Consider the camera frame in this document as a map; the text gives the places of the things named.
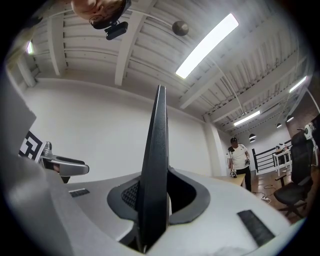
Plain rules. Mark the white table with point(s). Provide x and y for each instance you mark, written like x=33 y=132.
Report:
x=282 y=156

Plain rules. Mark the person's head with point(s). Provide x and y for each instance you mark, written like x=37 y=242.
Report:
x=98 y=11

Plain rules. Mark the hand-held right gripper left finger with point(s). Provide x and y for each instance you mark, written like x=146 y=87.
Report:
x=150 y=175

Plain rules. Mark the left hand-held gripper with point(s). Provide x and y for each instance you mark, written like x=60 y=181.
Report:
x=31 y=146

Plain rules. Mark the wooden table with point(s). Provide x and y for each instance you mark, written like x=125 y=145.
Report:
x=231 y=180

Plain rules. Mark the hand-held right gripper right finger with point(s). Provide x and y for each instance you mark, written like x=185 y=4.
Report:
x=165 y=180

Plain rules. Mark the black head-worn camera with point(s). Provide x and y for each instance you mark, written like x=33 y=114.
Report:
x=116 y=30

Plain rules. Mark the white power strip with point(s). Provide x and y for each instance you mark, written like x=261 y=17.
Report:
x=265 y=198

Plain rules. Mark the long ceiling light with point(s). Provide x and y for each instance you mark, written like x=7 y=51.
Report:
x=30 y=47
x=207 y=45
x=247 y=118
x=298 y=84

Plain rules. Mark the black office chair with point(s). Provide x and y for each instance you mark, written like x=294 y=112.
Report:
x=300 y=160

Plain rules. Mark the black pendant lamp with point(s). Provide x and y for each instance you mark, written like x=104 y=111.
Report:
x=279 y=125
x=252 y=137
x=290 y=118

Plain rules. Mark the grey dome ceiling lamp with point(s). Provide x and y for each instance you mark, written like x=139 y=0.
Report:
x=180 y=28

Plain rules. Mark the black railing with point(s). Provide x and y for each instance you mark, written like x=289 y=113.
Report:
x=262 y=160

